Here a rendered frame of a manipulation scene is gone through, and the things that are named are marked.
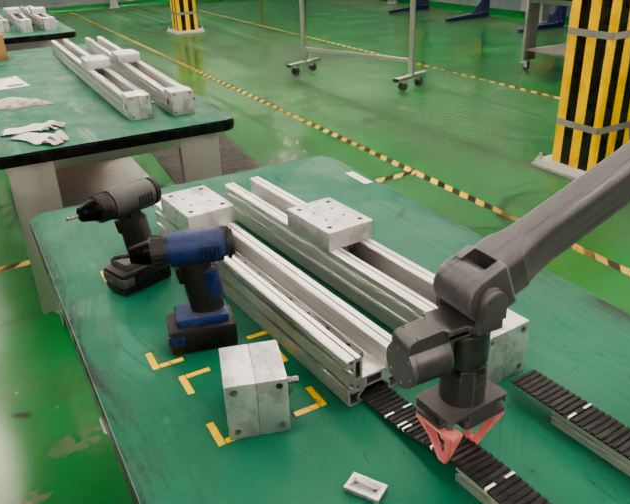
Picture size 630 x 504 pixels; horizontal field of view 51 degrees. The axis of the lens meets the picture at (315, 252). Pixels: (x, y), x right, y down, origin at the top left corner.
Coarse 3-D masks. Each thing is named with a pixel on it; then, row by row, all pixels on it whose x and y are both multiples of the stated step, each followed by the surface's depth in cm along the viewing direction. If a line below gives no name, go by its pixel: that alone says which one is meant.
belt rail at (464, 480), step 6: (456, 468) 86; (456, 474) 86; (462, 474) 85; (456, 480) 87; (462, 480) 85; (468, 480) 84; (468, 486) 85; (474, 486) 85; (474, 492) 84; (480, 492) 84; (480, 498) 83; (486, 498) 82; (492, 498) 81
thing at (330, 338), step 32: (160, 224) 158; (224, 256) 130; (256, 256) 133; (224, 288) 132; (256, 288) 118; (288, 288) 124; (320, 288) 117; (256, 320) 123; (288, 320) 110; (320, 320) 113; (352, 320) 107; (320, 352) 104; (352, 352) 99; (384, 352) 101; (352, 384) 100
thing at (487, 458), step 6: (486, 456) 86; (492, 456) 86; (474, 462) 85; (480, 462) 85; (486, 462) 85; (492, 462) 85; (462, 468) 84; (468, 468) 84; (474, 468) 84; (480, 468) 84; (486, 468) 84; (468, 474) 83; (474, 474) 83
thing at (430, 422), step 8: (416, 408) 85; (424, 416) 84; (432, 416) 83; (424, 424) 85; (432, 424) 83; (432, 432) 86; (440, 432) 82; (448, 432) 81; (456, 432) 81; (432, 440) 86; (448, 440) 81; (456, 440) 81; (440, 448) 86; (448, 448) 83; (440, 456) 86; (448, 456) 84
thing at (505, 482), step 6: (510, 474) 83; (498, 480) 82; (504, 480) 82; (510, 480) 82; (516, 480) 82; (486, 486) 81; (492, 486) 81; (498, 486) 81; (504, 486) 81; (510, 486) 81; (486, 492) 81; (492, 492) 80; (498, 492) 80
